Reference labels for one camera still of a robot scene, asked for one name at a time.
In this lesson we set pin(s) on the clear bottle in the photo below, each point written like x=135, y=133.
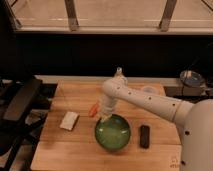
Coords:
x=119, y=72

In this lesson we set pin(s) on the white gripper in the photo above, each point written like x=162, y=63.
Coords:
x=106, y=107

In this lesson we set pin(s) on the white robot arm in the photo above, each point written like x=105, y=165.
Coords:
x=195, y=120

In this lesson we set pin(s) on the orange marker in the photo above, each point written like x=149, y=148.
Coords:
x=94, y=110

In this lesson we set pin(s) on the green ceramic bowl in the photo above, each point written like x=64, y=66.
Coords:
x=113, y=134

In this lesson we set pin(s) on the black chair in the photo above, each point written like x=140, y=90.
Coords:
x=13, y=127

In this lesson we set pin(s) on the round metal dish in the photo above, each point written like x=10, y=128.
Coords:
x=191, y=78

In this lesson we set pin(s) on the black rectangular block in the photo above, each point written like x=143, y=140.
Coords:
x=145, y=136

